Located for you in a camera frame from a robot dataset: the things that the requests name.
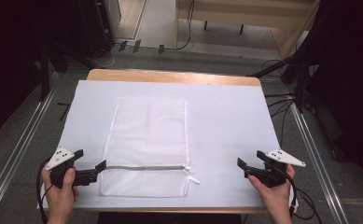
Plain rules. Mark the black curtain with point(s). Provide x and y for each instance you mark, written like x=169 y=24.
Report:
x=350 y=77
x=11 y=62

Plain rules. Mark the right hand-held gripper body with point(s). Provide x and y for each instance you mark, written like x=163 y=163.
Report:
x=275 y=169

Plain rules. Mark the person's left hand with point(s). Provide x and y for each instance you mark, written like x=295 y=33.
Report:
x=61 y=202

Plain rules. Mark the white table sheet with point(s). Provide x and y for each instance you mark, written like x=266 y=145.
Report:
x=229 y=124

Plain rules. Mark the person's right hand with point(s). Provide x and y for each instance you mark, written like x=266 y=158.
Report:
x=275 y=199

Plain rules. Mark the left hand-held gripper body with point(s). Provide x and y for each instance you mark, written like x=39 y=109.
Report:
x=59 y=155

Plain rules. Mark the metal floor rail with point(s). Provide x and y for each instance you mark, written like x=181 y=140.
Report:
x=316 y=155
x=20 y=146

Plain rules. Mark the white mesh laundry bag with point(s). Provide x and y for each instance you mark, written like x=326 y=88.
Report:
x=148 y=130

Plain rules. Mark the wooden bench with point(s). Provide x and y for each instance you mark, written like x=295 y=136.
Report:
x=247 y=15

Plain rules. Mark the black metal stand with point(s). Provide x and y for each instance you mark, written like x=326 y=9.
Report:
x=300 y=84

